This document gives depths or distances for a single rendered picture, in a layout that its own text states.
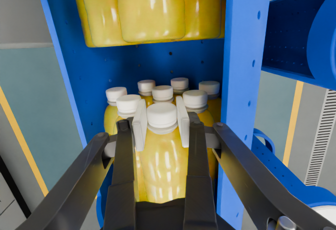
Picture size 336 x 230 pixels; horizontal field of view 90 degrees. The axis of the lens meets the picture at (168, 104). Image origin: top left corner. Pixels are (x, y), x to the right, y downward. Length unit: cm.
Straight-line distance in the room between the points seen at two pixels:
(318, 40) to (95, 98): 48
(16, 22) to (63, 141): 119
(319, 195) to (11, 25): 116
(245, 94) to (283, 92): 159
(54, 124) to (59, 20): 153
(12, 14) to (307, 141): 230
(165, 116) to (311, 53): 41
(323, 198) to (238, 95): 61
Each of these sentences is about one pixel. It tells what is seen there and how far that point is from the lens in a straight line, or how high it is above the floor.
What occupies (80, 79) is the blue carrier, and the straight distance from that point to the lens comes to 32.
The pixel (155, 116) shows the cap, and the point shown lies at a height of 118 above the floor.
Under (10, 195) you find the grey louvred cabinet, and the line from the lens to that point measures 232.
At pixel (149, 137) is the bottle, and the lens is 22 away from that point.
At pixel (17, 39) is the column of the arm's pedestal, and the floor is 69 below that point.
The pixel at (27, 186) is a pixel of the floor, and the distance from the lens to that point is 236.
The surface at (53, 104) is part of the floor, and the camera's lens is 171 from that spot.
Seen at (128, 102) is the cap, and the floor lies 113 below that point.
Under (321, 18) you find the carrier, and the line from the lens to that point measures 52.
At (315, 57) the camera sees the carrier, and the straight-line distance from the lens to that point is 52.
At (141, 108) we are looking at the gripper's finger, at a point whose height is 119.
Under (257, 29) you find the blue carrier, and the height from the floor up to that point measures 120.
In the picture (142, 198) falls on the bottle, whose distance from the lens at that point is 34.
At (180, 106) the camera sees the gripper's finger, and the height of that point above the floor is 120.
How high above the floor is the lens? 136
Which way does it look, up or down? 70 degrees down
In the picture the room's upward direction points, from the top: 173 degrees clockwise
